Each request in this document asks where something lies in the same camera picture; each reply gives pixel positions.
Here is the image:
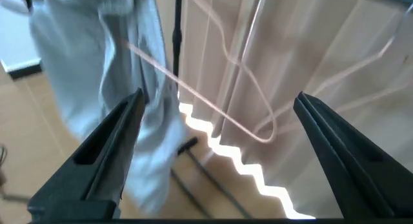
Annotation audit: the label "pale grey shorts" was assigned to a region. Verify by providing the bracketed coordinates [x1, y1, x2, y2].
[28, 0, 188, 216]

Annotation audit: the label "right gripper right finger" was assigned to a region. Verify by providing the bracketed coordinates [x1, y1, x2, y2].
[292, 90, 413, 218]

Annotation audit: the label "black clothes rack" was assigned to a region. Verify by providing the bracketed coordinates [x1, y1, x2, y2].
[170, 0, 413, 219]

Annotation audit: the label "beige curtain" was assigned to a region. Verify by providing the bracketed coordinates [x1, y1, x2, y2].
[154, 0, 413, 219]

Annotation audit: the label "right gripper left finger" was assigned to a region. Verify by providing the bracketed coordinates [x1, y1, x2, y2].
[27, 87, 146, 220]

